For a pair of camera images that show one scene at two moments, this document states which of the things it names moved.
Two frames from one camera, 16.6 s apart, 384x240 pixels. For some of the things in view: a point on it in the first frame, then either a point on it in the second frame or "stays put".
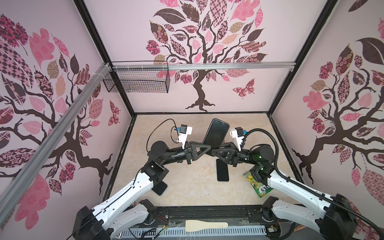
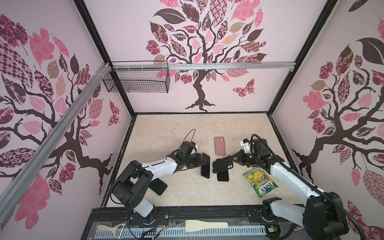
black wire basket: (150, 76) stays put
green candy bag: (261, 189) stays put
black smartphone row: (222, 171) stays put
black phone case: (217, 132) → (222, 164)
